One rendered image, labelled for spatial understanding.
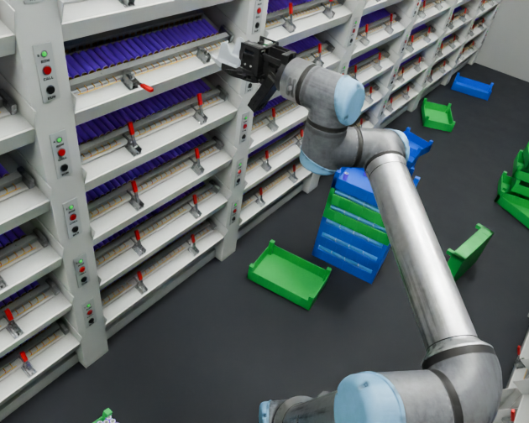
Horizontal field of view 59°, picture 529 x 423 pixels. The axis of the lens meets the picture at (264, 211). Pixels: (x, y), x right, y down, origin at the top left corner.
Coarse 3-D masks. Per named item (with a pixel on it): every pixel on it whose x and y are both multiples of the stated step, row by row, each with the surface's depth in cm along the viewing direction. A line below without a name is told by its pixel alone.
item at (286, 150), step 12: (288, 132) 218; (300, 132) 221; (264, 144) 208; (276, 144) 210; (288, 144) 215; (300, 144) 218; (252, 156) 202; (264, 156) 206; (276, 156) 209; (288, 156) 212; (252, 168) 199; (264, 168) 201; (276, 168) 205; (252, 180) 195
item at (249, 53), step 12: (240, 48) 102; (252, 48) 101; (264, 48) 100; (276, 48) 101; (252, 60) 102; (264, 60) 102; (276, 60) 100; (288, 60) 101; (252, 72) 103; (264, 72) 104; (276, 72) 103; (276, 84) 101
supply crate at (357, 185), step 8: (344, 168) 198; (352, 168) 203; (360, 168) 202; (336, 176) 187; (352, 176) 198; (360, 176) 199; (416, 176) 191; (336, 184) 189; (344, 184) 187; (352, 184) 185; (360, 184) 195; (368, 184) 196; (416, 184) 191; (344, 192) 189; (352, 192) 187; (360, 192) 185; (368, 192) 184; (368, 200) 185
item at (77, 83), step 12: (216, 36) 139; (228, 36) 142; (180, 48) 130; (192, 48) 132; (216, 48) 139; (132, 60) 119; (144, 60) 121; (156, 60) 124; (180, 60) 129; (96, 72) 112; (108, 72) 113; (120, 72) 116; (144, 72) 121; (72, 84) 107; (84, 84) 109; (108, 84) 113
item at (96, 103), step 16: (208, 16) 147; (224, 16) 143; (224, 32) 143; (240, 32) 142; (176, 64) 129; (192, 64) 132; (208, 64) 135; (144, 80) 120; (160, 80) 123; (176, 80) 128; (192, 80) 134; (80, 96) 109; (96, 96) 111; (112, 96) 113; (128, 96) 116; (144, 96) 122; (80, 112) 107; (96, 112) 111
